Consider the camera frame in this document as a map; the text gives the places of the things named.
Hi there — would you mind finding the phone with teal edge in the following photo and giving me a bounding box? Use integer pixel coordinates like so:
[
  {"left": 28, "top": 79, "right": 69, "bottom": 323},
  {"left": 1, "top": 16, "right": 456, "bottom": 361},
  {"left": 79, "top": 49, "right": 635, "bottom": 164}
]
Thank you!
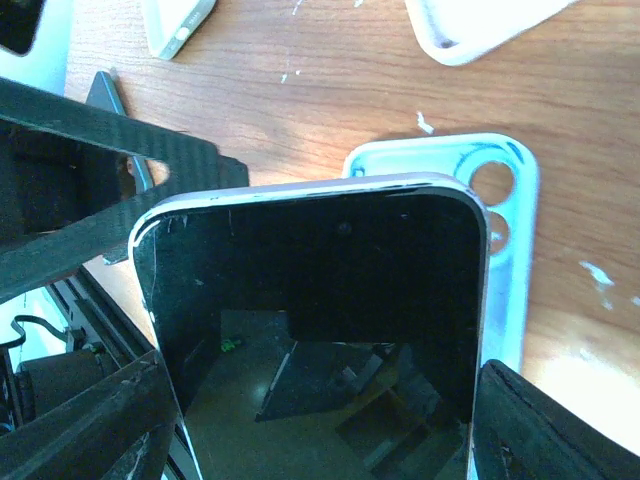
[{"left": 86, "top": 71, "right": 154, "bottom": 193}]

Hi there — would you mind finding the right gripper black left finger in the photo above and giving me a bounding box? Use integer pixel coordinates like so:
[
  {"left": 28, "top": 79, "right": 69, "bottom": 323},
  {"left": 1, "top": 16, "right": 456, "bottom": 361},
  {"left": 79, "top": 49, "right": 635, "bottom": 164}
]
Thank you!
[{"left": 1, "top": 350, "right": 176, "bottom": 479}]

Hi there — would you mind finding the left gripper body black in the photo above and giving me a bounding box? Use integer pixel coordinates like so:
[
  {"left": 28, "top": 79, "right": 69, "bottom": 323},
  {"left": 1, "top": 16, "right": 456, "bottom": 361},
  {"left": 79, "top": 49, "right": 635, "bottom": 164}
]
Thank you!
[{"left": 1, "top": 120, "right": 125, "bottom": 250}]

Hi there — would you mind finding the white phone case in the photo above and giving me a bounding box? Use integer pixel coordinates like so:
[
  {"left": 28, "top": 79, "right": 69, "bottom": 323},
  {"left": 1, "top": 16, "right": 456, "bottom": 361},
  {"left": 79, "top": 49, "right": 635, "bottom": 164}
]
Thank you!
[{"left": 140, "top": 0, "right": 217, "bottom": 60}]

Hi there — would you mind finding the light blue phone case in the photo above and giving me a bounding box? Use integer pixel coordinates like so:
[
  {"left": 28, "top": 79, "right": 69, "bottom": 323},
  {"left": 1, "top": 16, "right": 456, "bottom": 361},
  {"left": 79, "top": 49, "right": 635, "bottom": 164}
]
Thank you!
[{"left": 342, "top": 133, "right": 539, "bottom": 373}]

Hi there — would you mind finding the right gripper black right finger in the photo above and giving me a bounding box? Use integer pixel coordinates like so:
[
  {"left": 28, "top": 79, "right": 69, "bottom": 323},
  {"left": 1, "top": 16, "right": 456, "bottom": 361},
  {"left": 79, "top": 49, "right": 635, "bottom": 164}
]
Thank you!
[{"left": 472, "top": 360, "right": 639, "bottom": 479}]

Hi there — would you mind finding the pink phone case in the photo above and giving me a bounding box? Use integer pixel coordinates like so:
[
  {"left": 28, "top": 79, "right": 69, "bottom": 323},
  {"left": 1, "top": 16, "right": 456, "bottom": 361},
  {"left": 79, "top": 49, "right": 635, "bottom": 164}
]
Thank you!
[{"left": 405, "top": 0, "right": 572, "bottom": 67}]

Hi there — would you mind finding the phone with pink edge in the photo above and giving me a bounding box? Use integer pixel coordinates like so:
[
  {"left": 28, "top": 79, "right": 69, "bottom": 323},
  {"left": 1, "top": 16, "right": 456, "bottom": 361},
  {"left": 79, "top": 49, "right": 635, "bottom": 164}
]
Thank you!
[{"left": 129, "top": 173, "right": 488, "bottom": 479}]

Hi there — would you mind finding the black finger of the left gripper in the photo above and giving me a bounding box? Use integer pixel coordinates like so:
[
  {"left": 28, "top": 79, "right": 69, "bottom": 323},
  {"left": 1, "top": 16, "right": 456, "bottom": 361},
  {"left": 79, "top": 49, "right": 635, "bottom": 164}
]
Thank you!
[{"left": 1, "top": 79, "right": 248, "bottom": 301}]

